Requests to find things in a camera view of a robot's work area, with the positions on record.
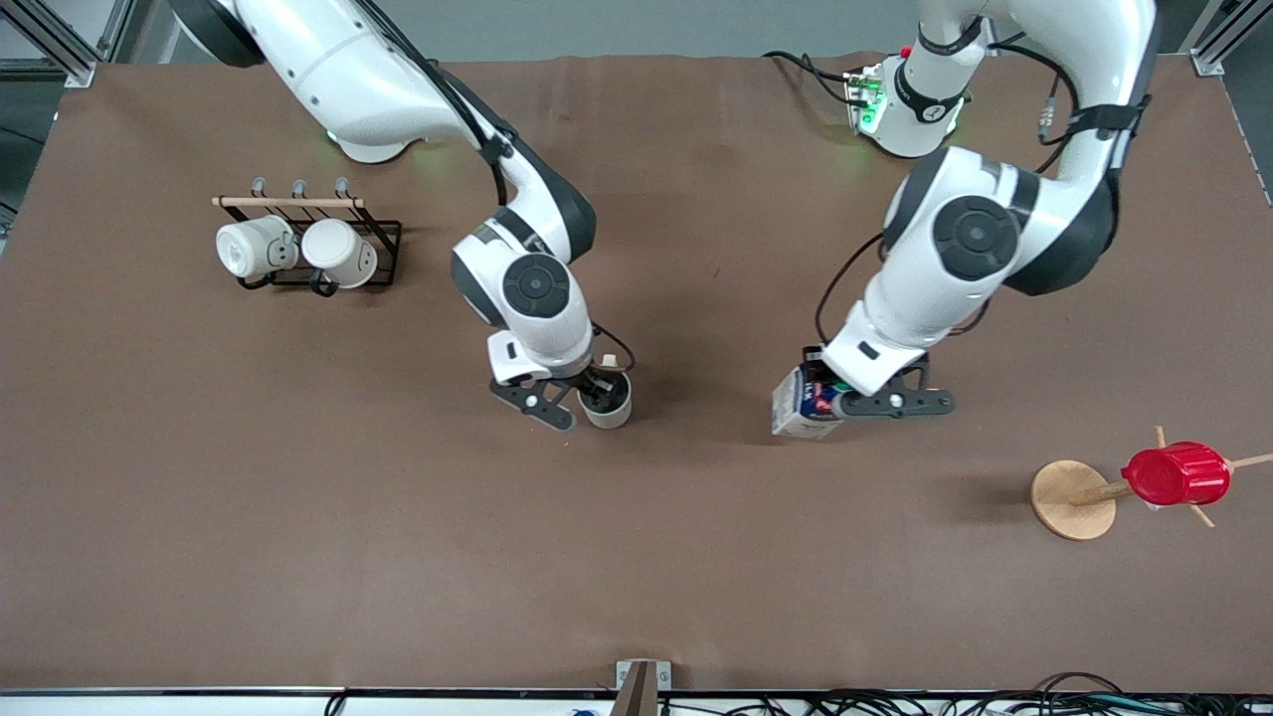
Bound beige cup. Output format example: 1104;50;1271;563
577;354;634;431

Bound blue white milk carton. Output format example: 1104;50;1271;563
772;364;846;441

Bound red plastic cup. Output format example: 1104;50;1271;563
1122;442;1232;507

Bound wooden mug tree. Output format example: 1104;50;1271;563
1030;426;1273;541

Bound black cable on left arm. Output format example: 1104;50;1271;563
815;233;888;345

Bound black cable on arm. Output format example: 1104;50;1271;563
353;0;514;208
815;233;888;345

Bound black wire mug rack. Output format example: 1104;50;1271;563
212;177;403;297

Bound beige mug with black handle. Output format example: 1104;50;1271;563
216;215;299;282
301;219;379;298

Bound black cable at arm base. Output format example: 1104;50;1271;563
763;50;858;106

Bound metal bracket with wooden post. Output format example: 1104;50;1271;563
609;659;673;716

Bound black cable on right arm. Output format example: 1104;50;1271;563
353;0;514;208

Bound black cable bundle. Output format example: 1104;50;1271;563
796;672;1273;716

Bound aluminium frame profile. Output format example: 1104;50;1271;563
0;0;136;90
1179;0;1273;79

